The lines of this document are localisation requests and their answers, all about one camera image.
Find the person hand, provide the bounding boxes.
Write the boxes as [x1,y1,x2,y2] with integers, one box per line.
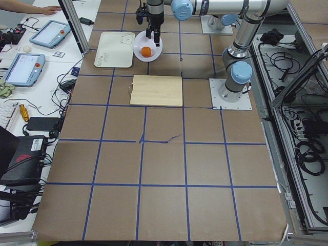
[40,6,61,15]

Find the teach pendant near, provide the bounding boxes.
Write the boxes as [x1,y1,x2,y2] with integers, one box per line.
[5,53,46,87]

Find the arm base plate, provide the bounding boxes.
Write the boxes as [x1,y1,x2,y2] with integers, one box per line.
[201,14,235,36]
[209,78,252,110]

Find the bamboo cutting board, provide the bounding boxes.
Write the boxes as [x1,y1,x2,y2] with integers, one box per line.
[130,75,183,107]

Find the teach pendant far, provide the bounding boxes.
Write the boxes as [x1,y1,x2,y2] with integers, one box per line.
[29,20,71,49]

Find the small card box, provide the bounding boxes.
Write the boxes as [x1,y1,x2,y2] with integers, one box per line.
[53,51,65,57]

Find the cream bear tray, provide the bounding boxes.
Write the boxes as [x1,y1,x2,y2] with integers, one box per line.
[94,32,135,68]

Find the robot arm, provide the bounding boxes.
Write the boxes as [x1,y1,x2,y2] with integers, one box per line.
[135,0,289,98]

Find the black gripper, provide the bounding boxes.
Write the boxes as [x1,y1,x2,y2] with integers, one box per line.
[135,1,164,47]

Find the gold cylinder tool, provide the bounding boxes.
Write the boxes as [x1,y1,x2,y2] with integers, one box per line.
[19,104,30,122]

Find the teach pendant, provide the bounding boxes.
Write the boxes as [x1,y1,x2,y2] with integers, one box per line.
[5,53,46,87]
[29,20,71,49]

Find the aluminium frame post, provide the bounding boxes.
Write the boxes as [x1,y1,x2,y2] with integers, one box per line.
[58,0,90,54]

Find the black laptop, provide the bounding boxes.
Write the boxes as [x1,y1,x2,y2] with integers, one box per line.
[1,128,48,187]

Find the orange fruit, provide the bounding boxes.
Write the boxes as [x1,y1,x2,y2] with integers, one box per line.
[141,46,152,58]

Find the black power adapter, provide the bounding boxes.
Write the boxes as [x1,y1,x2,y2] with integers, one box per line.
[26,117,59,131]

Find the black cable bundle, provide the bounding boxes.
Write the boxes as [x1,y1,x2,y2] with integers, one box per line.
[292,138,326,177]

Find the white round plate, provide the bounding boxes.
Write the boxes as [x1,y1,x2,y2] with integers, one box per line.
[133,31,163,62]

